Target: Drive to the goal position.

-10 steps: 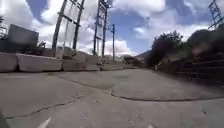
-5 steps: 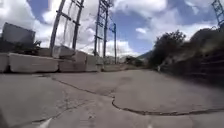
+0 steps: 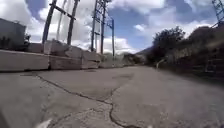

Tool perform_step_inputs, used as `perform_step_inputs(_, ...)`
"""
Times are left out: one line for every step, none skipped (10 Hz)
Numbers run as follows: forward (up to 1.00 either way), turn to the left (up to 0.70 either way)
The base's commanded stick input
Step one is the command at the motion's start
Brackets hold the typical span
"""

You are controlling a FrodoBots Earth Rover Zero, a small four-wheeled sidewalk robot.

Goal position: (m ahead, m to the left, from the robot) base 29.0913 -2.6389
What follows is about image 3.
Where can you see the grey cracked concrete road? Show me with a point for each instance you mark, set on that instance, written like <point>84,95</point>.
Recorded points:
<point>150,103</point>

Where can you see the row of concrete barrier blocks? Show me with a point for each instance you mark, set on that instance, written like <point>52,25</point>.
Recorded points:
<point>30,60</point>

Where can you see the grey building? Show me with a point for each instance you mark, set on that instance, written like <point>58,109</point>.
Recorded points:
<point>12,33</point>

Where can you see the distant hill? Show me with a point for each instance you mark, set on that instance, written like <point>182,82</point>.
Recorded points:
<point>144,51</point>

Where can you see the robot's own part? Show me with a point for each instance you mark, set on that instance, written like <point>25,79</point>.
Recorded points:
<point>44,124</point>

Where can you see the dark tree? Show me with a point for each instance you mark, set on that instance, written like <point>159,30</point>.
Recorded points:
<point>166,43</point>

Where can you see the thin metal pole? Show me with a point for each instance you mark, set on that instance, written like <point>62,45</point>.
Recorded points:
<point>113,38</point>

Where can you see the dark wall with fence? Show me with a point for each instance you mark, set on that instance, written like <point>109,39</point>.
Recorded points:
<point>200,65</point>

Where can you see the overgrown embankment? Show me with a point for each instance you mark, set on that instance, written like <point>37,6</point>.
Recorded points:
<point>203,40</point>

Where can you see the twin-pole power pylon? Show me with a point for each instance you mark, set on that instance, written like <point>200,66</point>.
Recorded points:
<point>47,23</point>

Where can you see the steel lattice pylon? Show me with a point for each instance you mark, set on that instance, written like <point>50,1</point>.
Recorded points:
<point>97,26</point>

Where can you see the lattice pylon on embankment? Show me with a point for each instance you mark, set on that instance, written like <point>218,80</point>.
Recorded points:
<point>220,10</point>

